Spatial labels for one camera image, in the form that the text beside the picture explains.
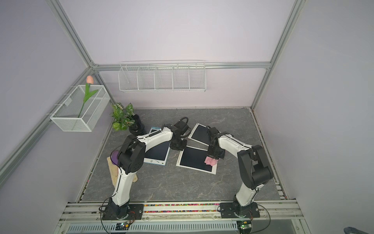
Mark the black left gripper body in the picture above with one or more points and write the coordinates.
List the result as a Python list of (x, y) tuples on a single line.
[(179, 145)]

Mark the beige cloth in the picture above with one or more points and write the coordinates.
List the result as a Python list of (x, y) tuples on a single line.
[(113, 171)]

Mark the large blue drawing tablet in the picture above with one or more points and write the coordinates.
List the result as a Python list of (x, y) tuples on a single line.
[(158, 155)]

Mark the white wire wall basket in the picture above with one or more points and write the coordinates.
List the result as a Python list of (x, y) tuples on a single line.
[(162, 76)]

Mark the white mesh side basket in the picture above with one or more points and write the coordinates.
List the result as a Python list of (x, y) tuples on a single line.
[(66, 115)]

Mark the pink microfiber cloth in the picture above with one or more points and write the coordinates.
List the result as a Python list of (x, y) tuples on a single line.
[(210, 161)]

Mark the white drawing tablet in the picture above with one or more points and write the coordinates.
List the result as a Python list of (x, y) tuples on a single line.
[(199, 134), (194, 158)]

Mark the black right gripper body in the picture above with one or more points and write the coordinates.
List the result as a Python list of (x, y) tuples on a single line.
[(215, 153)]

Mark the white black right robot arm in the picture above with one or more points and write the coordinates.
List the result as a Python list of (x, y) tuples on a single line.
[(254, 168)]

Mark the white ventilation grille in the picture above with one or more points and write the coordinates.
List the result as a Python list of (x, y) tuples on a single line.
[(151, 227)]

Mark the pink artificial tulip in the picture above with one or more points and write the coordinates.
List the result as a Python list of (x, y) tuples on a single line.
[(88, 93)]

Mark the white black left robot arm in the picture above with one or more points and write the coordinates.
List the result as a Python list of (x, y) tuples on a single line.
[(130, 158)]

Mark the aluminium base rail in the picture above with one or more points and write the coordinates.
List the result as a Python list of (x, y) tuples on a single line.
[(186, 211)]

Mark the green potted plant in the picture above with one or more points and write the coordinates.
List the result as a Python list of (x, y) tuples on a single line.
[(123, 117)]

